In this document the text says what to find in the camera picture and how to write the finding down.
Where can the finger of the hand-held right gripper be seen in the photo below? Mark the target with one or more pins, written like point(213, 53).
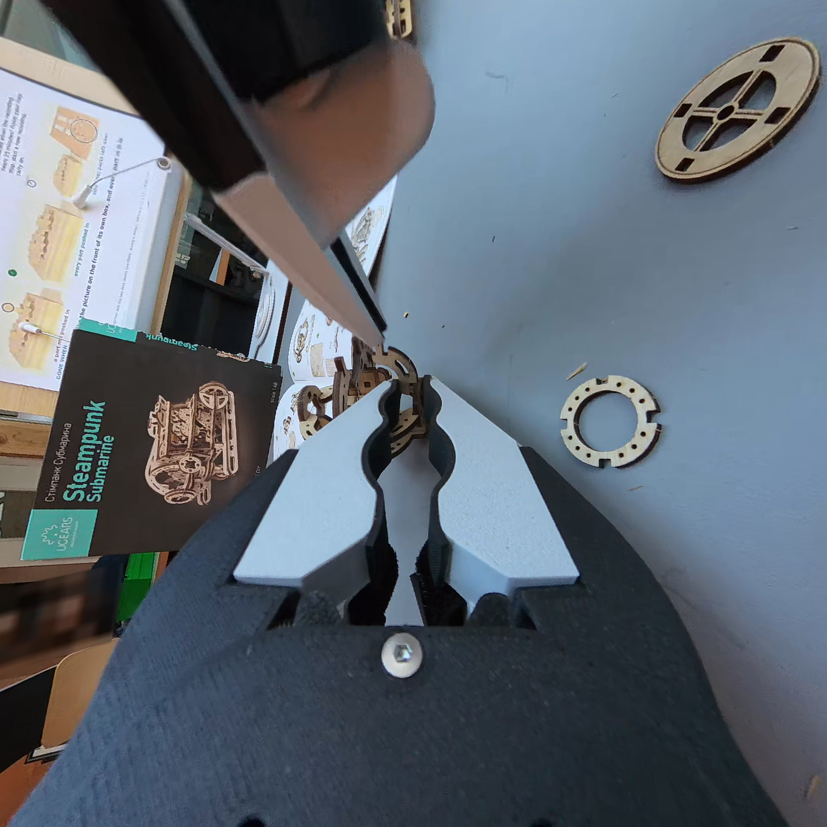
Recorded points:
point(303, 258)

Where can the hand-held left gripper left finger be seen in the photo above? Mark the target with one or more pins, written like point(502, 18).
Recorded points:
point(310, 517)

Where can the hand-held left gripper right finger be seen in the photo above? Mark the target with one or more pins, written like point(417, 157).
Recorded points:
point(510, 517)

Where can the small wooden model assembly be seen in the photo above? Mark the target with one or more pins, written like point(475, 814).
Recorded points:
point(362, 387)

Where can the black model kit box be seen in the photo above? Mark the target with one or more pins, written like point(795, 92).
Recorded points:
point(129, 452)

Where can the large wooden mechanical model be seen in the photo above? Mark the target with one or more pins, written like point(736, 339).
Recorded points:
point(400, 16)

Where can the person's right hand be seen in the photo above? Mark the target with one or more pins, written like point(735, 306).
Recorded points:
point(323, 97)

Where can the white assembly instruction booklet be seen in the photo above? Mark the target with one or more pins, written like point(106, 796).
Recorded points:
point(303, 349)

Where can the wooden display board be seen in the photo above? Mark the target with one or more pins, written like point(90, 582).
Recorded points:
point(174, 258)

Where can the wood splinter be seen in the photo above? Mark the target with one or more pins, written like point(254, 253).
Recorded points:
point(575, 371)

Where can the green plastic bin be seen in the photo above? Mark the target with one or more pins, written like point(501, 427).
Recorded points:
point(139, 581)

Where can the tan wooden chair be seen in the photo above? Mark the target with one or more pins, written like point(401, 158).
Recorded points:
point(77, 698)

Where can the spoked wooden wheel disc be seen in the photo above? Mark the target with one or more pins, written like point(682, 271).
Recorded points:
point(685, 152)

